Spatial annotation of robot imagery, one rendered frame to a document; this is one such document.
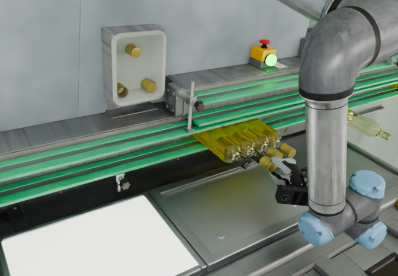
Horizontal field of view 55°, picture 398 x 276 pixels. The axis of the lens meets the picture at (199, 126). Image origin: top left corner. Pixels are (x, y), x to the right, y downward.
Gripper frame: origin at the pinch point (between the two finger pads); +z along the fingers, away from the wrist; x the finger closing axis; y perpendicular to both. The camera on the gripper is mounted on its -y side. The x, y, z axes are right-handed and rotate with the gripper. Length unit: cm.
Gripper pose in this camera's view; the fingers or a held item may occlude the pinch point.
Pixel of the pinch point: (270, 166)
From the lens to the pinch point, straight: 118.1
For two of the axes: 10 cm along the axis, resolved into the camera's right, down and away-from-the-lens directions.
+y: 8.3, -1.8, 5.2
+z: -5.5, -4.3, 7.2
